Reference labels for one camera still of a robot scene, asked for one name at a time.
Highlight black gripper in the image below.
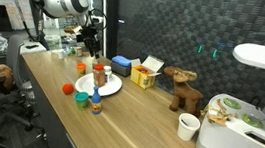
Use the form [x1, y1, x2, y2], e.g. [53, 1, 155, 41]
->
[73, 23, 106, 60]

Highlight white bottle green label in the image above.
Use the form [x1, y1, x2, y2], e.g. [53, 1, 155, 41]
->
[90, 58, 100, 70]

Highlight brown spice bottle orange lid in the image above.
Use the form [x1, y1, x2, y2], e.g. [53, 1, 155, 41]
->
[91, 63, 108, 89]

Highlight white pill bottle blue label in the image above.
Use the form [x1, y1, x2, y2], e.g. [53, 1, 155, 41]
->
[101, 65, 114, 85]

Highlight green dough can teal lid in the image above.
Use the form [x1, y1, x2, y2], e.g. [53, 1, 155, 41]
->
[72, 90, 90, 111]

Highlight white paper plate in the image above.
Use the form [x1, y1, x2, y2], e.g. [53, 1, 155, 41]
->
[73, 69, 124, 100]

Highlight small colourful can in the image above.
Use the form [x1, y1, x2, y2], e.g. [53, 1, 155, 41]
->
[73, 45, 85, 58]

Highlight blue folded cloth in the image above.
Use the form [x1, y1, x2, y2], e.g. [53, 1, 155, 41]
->
[110, 54, 134, 68]

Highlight grey woven basket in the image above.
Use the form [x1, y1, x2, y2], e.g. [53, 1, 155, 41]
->
[108, 60, 133, 78]

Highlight small white cup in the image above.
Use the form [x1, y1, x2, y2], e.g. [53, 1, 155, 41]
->
[56, 49, 67, 60]

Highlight clear plastic container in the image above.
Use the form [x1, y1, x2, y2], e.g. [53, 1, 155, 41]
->
[43, 33, 64, 53]

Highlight red toy strawberry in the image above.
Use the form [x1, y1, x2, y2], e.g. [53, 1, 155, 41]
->
[61, 82, 75, 96]

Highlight blue toy bottle colourful label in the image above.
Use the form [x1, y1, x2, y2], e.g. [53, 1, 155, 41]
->
[89, 85, 105, 116]

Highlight open yellow cardboard box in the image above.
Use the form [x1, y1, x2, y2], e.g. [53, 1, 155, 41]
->
[128, 53, 166, 92]

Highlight white side table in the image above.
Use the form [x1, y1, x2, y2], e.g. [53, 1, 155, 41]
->
[18, 39, 49, 58]

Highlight small black device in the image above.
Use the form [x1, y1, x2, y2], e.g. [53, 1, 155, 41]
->
[24, 43, 40, 51]

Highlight grey office chair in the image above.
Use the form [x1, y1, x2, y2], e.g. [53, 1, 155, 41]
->
[0, 31, 60, 143]

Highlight brown moose plush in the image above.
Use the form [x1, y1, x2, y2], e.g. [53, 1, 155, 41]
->
[158, 65, 207, 118]

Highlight white paper cup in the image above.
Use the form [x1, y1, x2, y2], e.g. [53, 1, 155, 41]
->
[175, 112, 202, 143]

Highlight dried brown plant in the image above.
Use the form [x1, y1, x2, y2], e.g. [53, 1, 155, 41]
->
[199, 96, 240, 128]

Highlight white indoor garden appliance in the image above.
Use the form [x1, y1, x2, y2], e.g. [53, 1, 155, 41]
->
[195, 37, 265, 148]

